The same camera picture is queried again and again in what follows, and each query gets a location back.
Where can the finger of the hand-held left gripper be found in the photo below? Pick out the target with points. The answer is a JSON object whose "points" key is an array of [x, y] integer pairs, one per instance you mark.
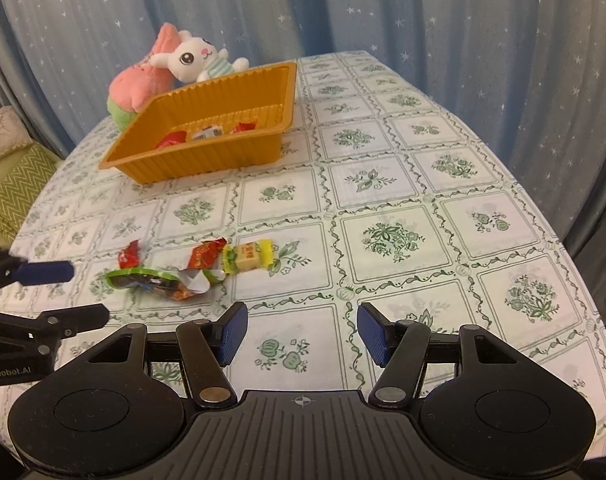
{"points": [[78, 316], [43, 271]]}

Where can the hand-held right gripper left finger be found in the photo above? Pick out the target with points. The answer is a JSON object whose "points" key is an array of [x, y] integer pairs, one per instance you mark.
{"points": [[233, 332]]}

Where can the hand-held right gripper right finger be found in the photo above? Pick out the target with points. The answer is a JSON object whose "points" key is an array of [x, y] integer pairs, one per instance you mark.
{"points": [[373, 332]]}

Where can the small red twisted candy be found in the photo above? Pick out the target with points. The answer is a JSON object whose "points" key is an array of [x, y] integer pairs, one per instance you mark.
{"points": [[130, 256]]}

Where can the red gold-patterned snack packet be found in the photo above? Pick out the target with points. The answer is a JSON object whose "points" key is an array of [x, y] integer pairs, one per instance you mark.
{"points": [[170, 140]]}

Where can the orange plastic tray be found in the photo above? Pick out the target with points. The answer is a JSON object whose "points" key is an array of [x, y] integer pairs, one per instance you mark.
{"points": [[218, 150]]}

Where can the clear black snack packet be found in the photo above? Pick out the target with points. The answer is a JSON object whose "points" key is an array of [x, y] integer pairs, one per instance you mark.
{"points": [[207, 133]]}

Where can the large red white-print snack packet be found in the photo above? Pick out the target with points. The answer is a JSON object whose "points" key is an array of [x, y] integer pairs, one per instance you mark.
{"points": [[243, 127]]}

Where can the yellow green wrapped candy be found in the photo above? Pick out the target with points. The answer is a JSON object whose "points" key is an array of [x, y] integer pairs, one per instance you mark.
{"points": [[248, 256]]}

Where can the green snack packet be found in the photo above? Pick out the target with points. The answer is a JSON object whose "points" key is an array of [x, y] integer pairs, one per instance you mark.
{"points": [[148, 280]]}

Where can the red wrapped candy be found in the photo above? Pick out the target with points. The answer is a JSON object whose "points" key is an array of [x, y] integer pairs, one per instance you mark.
{"points": [[205, 255]]}

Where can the green zigzag pillow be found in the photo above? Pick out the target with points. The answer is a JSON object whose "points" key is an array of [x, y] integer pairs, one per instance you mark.
{"points": [[13, 185]]}

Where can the white embroidered pillow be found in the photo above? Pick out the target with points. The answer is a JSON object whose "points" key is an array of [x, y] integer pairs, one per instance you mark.
{"points": [[3, 132]]}

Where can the pink starfish plush toy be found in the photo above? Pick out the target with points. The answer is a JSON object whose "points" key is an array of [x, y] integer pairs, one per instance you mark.
{"points": [[135, 85]]}

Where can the blue lace-trimmed curtain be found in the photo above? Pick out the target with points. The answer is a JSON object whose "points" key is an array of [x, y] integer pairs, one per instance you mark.
{"points": [[603, 260]]}

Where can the white rabbit plush toy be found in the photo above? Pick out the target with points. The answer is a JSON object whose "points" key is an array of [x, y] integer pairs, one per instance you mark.
{"points": [[193, 57]]}

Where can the blue star-print curtain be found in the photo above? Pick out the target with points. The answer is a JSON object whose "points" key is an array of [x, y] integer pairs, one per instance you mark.
{"points": [[408, 15]]}

